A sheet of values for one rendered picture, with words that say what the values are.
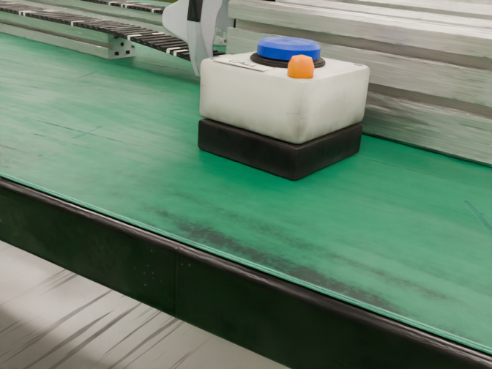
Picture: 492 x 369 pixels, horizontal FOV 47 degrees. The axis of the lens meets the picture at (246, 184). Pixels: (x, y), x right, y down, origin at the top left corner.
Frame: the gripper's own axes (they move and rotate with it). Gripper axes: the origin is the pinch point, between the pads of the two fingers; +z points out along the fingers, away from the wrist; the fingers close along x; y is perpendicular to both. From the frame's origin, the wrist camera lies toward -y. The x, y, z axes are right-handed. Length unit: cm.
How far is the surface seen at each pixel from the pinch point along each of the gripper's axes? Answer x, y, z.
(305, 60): 16.3, -19.7, -5.0
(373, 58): 5.0, -18.2, -3.7
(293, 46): 14.3, -17.4, -5.2
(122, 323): -16, 36, 58
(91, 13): -17.1, 44.0, 1.0
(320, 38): 3.9, -12.9, -4.3
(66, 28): 1.9, 23.6, -0.2
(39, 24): 1.9, 29.3, 0.0
